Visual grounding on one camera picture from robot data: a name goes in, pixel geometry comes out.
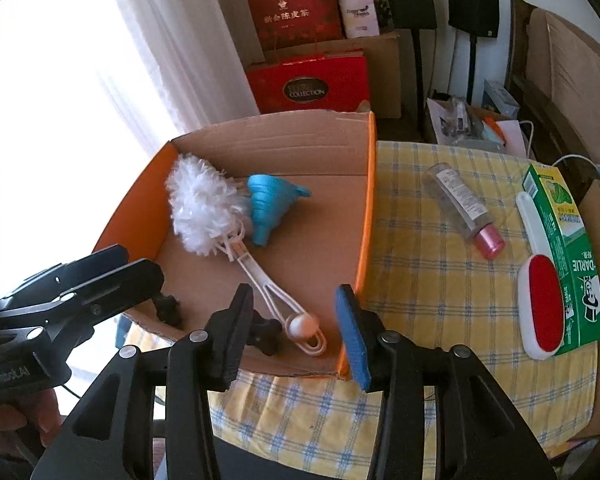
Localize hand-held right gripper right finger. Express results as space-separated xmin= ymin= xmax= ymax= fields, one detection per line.
xmin=334 ymin=284 xmax=556 ymax=480

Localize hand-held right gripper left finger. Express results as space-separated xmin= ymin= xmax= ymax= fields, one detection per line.
xmin=30 ymin=282 xmax=256 ymax=480

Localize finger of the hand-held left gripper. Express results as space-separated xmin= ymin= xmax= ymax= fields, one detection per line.
xmin=0 ymin=245 xmax=130 ymax=311
xmin=0 ymin=258 xmax=166 ymax=341

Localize black star knob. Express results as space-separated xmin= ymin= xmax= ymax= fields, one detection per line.
xmin=247 ymin=312 xmax=283 ymax=356
xmin=152 ymin=292 xmax=183 ymax=331

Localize cork stopper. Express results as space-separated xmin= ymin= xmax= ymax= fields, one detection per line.
xmin=287 ymin=314 xmax=315 ymax=338

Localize white fluffy duster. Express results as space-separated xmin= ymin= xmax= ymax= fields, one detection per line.
xmin=166 ymin=154 xmax=328 ymax=358

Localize orange cardboard box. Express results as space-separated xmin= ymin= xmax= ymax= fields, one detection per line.
xmin=92 ymin=110 xmax=378 ymax=381

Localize blue collapsible funnel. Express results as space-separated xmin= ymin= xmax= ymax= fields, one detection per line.
xmin=246 ymin=174 xmax=312 ymax=248

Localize red lint brush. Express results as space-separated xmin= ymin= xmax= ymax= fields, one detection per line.
xmin=515 ymin=191 xmax=578 ymax=361

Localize green toothpaste box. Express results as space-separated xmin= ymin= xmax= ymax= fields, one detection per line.
xmin=522 ymin=162 xmax=600 ymax=356

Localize person's left hand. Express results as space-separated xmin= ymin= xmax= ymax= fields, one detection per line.
xmin=0 ymin=389 xmax=62 ymax=461

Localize yellow checked tablecloth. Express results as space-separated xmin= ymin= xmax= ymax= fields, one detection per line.
xmin=115 ymin=140 xmax=600 ymax=461

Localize clear bottle with pink cap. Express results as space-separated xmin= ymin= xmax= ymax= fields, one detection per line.
xmin=425 ymin=162 xmax=507 ymax=261

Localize white curtain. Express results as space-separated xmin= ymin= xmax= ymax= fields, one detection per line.
xmin=102 ymin=0 xmax=261 ymax=136

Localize cardboard box of clutter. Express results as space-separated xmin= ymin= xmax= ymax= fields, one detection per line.
xmin=426 ymin=95 xmax=528 ymax=158

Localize red gift bag brown label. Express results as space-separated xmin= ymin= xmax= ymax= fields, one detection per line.
xmin=245 ymin=50 xmax=371 ymax=115

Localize black speaker stand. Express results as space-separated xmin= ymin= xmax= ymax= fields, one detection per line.
xmin=414 ymin=29 xmax=428 ymax=141
xmin=467 ymin=35 xmax=481 ymax=106

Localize large brown cardboard box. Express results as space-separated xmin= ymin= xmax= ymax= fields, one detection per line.
xmin=347 ymin=30 xmax=402 ymax=120

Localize white and blue box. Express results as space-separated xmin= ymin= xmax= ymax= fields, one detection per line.
xmin=482 ymin=79 xmax=521 ymax=121

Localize red gift bag gold flowers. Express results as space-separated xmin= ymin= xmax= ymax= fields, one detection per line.
xmin=244 ymin=0 xmax=343 ymax=52

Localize white tissue roll pack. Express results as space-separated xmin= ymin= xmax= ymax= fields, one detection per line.
xmin=336 ymin=0 xmax=381 ymax=39

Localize brown sofa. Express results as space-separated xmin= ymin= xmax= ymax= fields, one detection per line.
xmin=505 ymin=0 xmax=600 ymax=171

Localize white cable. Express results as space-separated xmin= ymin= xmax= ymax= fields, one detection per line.
xmin=517 ymin=120 xmax=600 ymax=171

